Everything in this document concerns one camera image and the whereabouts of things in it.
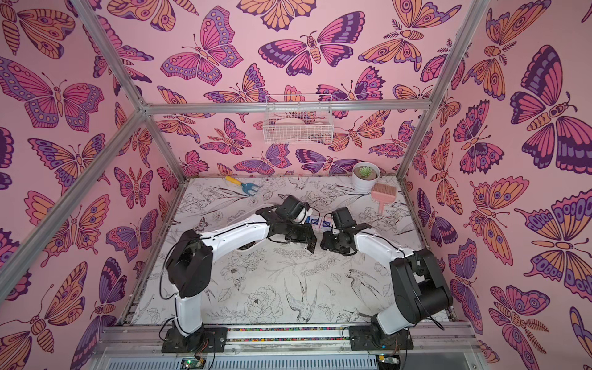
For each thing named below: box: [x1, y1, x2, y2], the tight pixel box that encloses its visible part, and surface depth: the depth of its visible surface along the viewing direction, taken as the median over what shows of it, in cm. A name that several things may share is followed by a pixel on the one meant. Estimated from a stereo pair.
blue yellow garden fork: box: [225, 175, 263, 196], surface depth 119 cm
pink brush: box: [371, 182, 397, 215], surface depth 115 cm
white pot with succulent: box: [351, 161, 381, 194], surface depth 110 cm
